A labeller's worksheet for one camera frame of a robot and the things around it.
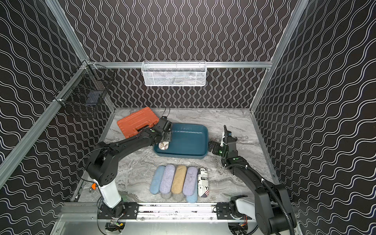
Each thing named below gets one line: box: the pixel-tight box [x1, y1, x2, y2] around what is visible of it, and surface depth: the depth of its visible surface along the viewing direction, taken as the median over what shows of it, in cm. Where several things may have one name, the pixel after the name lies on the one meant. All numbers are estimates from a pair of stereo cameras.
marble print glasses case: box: [158, 141, 170, 151], surface depth 90 cm
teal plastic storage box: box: [153, 122, 209, 160], surface depth 103 cm
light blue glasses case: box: [149, 165, 166, 195], surface depth 84 cm
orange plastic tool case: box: [117, 106, 160, 139], surface depth 108 cm
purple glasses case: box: [182, 166, 198, 196], surface depth 80 cm
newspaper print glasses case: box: [197, 167, 210, 198], surface depth 83 cm
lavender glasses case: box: [159, 164, 176, 194], surface depth 81 cm
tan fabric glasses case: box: [170, 164, 188, 194], surface depth 81 cm
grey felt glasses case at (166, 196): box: [160, 192, 172, 201], surface depth 79 cm
